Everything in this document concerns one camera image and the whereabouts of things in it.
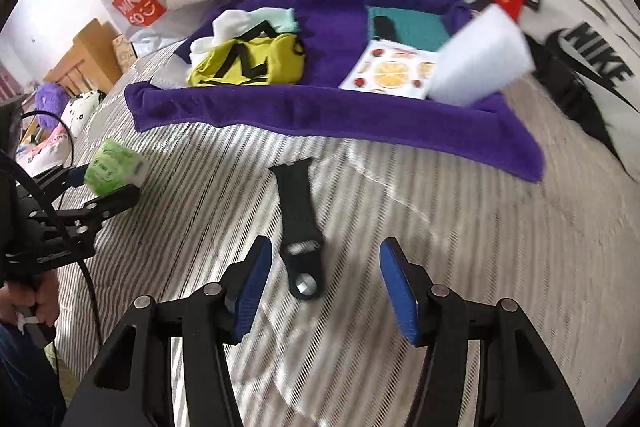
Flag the purple plush toy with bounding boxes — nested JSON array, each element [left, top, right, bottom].
[[34, 82, 71, 128]]

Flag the person's blue jeans leg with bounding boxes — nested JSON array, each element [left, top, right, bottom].
[[0, 322, 68, 427]]

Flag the mint cloth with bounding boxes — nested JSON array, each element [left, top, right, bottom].
[[245, 7, 301, 35]]

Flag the striped bed sheet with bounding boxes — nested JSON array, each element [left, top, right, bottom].
[[50, 42, 640, 427]]

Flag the black cable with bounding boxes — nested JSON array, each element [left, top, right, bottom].
[[19, 109, 107, 358]]

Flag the yellow black garment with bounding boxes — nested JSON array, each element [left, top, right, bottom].
[[186, 21, 306, 88]]

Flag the pink printed pillow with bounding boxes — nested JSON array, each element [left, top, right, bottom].
[[15, 127, 71, 178]]

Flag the green tissue packet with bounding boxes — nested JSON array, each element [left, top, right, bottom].
[[83, 138, 148, 196]]

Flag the white bag with black logo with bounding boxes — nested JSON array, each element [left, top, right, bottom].
[[517, 0, 640, 118]]

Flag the teal knitted cloth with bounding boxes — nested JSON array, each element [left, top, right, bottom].
[[365, 4, 453, 52]]

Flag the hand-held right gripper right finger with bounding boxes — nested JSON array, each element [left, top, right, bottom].
[[378, 237, 586, 427]]

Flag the black watch band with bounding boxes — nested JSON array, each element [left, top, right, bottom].
[[268, 158, 327, 302]]

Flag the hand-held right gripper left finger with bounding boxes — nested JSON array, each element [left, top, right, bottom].
[[60, 235, 274, 427]]

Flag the wooden cabinet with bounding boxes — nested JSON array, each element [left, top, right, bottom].
[[50, 19, 126, 98]]

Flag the purple towel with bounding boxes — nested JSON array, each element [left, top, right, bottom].
[[124, 0, 546, 182]]

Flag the white panda plush toy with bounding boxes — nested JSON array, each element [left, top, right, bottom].
[[60, 89, 108, 138]]

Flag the white socks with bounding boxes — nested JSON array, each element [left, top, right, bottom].
[[187, 9, 251, 65]]

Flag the person's left hand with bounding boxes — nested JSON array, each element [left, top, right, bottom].
[[0, 271, 62, 334]]

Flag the white foam block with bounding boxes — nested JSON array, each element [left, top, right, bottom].
[[427, 3, 535, 108]]

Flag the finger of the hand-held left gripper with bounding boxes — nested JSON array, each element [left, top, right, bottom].
[[55, 184, 142, 234], [30, 163, 97, 198]]

